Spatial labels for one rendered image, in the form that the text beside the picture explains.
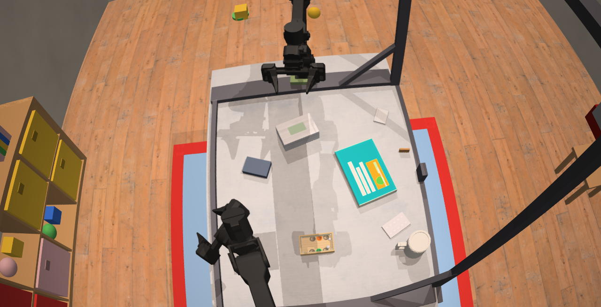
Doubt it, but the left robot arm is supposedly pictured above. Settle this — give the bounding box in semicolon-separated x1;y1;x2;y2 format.
221;207;276;307

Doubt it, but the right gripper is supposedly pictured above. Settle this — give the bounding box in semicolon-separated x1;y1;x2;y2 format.
261;61;325;94

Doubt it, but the cream mug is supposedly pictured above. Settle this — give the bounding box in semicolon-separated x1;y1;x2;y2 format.
395;230;431;259

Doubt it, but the wooden ball-in-hole puzzle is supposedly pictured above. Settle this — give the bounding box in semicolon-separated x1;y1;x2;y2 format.
299;232;335;256

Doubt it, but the light wooden box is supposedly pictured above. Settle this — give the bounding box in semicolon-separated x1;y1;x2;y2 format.
275;113;319;151

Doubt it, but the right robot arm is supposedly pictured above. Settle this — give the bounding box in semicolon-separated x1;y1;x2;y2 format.
283;0;315;68

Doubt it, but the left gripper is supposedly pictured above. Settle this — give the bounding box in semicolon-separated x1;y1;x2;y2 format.
196;199;250;265

